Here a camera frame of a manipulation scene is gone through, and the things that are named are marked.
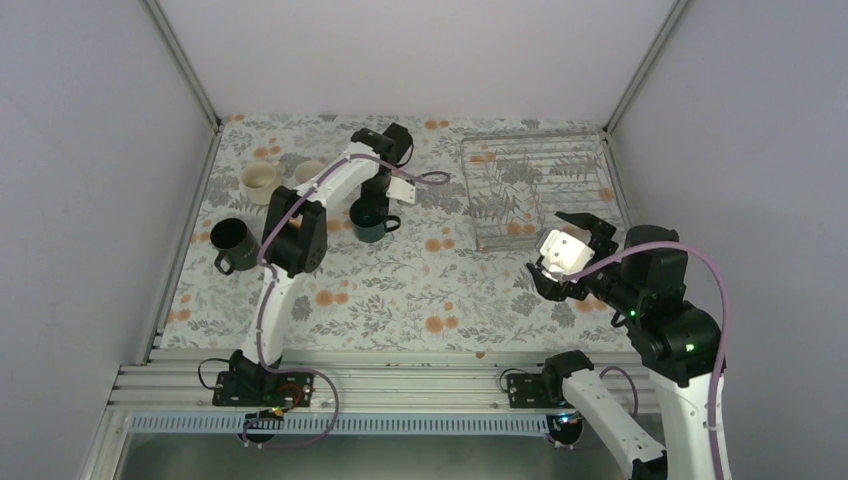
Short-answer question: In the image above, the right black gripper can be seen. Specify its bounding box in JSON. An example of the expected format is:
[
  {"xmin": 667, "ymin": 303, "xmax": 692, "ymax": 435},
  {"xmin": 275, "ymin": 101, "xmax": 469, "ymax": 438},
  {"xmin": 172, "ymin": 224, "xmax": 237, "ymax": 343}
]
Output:
[{"xmin": 526, "ymin": 211, "xmax": 643, "ymax": 315}]

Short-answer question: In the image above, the dark green mug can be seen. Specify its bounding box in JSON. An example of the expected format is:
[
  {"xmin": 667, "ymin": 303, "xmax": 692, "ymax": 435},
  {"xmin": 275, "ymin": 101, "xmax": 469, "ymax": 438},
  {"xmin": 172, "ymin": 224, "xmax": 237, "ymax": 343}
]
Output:
[{"xmin": 349, "ymin": 199, "xmax": 401, "ymax": 243}]

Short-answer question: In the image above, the yellow white cup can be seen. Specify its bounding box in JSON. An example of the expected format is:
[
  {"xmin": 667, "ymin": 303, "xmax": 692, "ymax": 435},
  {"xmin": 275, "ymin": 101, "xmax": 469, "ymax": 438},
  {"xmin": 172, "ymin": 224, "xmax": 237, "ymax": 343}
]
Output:
[{"xmin": 293, "ymin": 160, "xmax": 326, "ymax": 185}]

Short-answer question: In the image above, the beige white ceramic mug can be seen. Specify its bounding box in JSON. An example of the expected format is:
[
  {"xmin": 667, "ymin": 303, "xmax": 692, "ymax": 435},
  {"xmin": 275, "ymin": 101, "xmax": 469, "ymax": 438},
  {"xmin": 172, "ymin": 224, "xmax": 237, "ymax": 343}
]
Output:
[{"xmin": 240, "ymin": 161, "xmax": 282, "ymax": 206}]

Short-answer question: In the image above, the black matte mug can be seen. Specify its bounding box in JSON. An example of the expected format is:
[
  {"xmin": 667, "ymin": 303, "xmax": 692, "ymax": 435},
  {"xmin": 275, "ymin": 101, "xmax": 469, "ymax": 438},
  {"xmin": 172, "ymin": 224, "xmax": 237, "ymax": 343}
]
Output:
[{"xmin": 210, "ymin": 218, "xmax": 259, "ymax": 276}]

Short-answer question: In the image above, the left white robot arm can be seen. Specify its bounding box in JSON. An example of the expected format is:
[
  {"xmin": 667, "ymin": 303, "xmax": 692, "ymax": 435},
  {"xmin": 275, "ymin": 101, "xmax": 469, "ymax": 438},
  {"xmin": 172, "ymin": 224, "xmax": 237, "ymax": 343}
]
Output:
[{"xmin": 229, "ymin": 123, "xmax": 414, "ymax": 405}]

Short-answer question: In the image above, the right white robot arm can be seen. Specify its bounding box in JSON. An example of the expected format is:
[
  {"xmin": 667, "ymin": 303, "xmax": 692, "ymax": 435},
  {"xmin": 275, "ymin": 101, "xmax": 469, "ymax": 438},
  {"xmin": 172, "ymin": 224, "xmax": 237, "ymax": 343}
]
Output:
[{"xmin": 528, "ymin": 212, "xmax": 731, "ymax": 479}]

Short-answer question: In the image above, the floral patterned table mat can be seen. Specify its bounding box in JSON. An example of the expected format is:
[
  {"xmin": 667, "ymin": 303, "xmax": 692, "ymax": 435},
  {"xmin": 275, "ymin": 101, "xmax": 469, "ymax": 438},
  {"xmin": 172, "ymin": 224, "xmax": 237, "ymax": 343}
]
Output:
[{"xmin": 161, "ymin": 114, "xmax": 630, "ymax": 352}]

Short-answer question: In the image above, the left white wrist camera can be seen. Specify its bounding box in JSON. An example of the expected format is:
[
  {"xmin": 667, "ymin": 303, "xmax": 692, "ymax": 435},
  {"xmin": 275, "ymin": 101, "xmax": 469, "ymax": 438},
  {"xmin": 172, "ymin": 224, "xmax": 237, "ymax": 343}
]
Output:
[{"xmin": 386, "ymin": 176, "xmax": 417, "ymax": 205}]

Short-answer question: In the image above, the metal wire dish rack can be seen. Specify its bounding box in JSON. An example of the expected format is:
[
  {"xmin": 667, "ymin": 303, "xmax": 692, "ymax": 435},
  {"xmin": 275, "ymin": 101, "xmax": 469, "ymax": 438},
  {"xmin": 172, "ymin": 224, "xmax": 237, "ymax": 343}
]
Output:
[{"xmin": 460, "ymin": 130, "xmax": 627, "ymax": 252}]

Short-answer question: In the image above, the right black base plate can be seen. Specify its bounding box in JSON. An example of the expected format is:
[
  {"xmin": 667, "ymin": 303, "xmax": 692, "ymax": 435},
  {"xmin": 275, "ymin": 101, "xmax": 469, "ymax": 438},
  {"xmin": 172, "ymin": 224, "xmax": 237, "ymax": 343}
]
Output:
[{"xmin": 503, "ymin": 371, "xmax": 568, "ymax": 409}]

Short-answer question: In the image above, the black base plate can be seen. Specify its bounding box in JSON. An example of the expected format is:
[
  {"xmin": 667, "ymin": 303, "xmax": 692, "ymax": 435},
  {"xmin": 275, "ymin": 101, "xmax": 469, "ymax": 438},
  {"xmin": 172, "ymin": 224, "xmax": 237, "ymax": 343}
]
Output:
[
  {"xmin": 503, "ymin": 371, "xmax": 568, "ymax": 409},
  {"xmin": 212, "ymin": 372, "xmax": 314, "ymax": 409}
]

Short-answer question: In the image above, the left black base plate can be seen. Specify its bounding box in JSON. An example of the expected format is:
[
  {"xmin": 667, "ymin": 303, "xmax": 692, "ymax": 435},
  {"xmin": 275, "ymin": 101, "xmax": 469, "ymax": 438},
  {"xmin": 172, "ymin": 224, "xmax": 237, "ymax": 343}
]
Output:
[{"xmin": 212, "ymin": 372, "xmax": 314, "ymax": 409}]

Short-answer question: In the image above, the aluminium mounting rail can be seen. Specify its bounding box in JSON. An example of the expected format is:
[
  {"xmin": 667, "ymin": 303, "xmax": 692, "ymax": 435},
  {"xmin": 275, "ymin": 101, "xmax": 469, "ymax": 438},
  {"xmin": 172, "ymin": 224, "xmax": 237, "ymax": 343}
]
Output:
[{"xmin": 108, "ymin": 349, "xmax": 705, "ymax": 416}]

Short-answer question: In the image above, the slotted grey cable duct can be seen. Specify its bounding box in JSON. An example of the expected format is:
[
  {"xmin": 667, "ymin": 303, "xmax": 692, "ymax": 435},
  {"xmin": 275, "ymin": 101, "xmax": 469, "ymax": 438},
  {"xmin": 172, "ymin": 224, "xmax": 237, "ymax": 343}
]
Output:
[{"xmin": 128, "ymin": 412, "xmax": 549, "ymax": 436}]

